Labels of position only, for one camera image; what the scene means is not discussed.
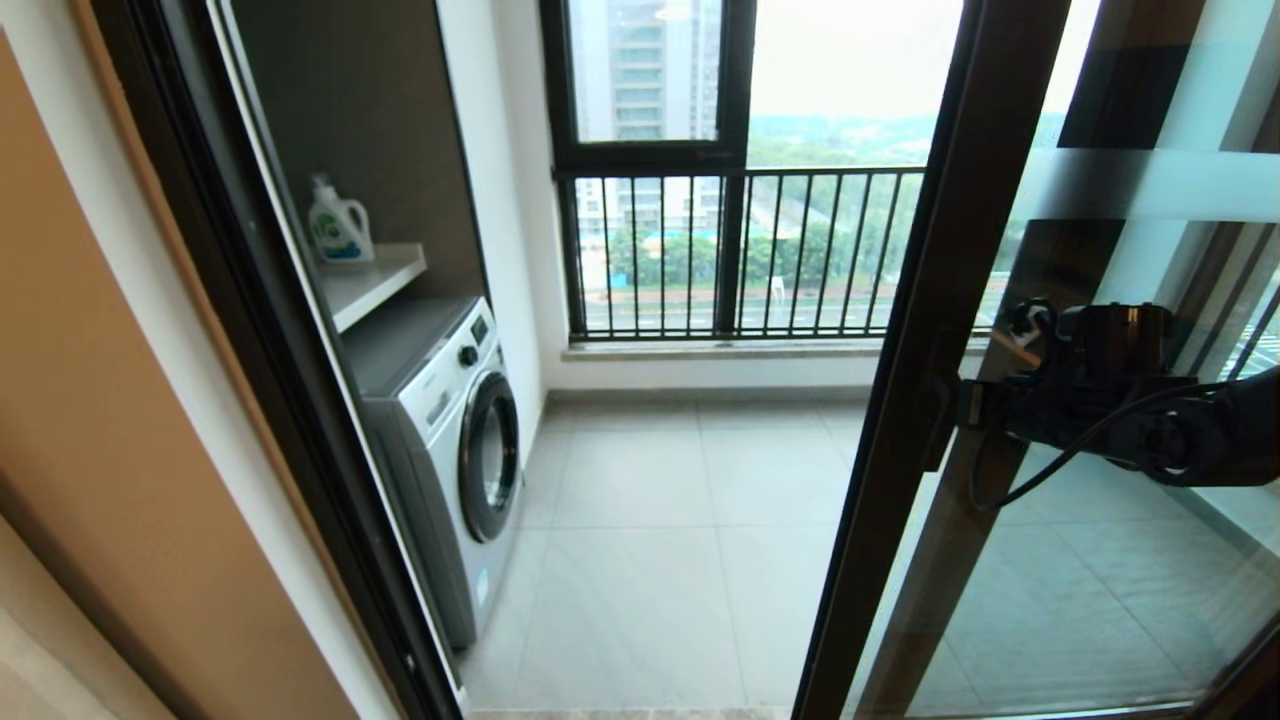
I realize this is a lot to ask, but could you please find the brown-framed sliding glass door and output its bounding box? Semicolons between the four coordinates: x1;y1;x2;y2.
792;0;1280;720

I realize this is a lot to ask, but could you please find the brown-framed fixed glass door panel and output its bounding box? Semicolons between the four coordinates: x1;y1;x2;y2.
855;0;1280;720

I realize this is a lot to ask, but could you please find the grey stone window sill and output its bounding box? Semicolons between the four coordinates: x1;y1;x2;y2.
562;337;986;362

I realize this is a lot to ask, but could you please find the white wall shelf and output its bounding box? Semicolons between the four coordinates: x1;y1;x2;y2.
318;243;428;333

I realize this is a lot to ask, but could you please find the black balcony railing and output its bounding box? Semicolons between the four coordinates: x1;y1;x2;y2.
558;165;1011;341

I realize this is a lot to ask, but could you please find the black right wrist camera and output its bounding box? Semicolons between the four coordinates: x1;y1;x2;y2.
1008;297;1174;381

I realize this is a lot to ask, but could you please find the white front-load washing machine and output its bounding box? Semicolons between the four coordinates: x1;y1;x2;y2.
342;295;523;651

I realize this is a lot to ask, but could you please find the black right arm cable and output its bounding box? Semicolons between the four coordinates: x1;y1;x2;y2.
968;297;1226;513

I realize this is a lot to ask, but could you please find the dark window frame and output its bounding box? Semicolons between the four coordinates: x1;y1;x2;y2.
540;0;759;343

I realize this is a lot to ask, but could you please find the white laundry detergent bottle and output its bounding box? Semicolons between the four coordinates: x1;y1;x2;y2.
305;175;376;264

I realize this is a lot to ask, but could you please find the dark outer door frame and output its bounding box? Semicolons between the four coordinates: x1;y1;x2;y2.
92;0;471;720

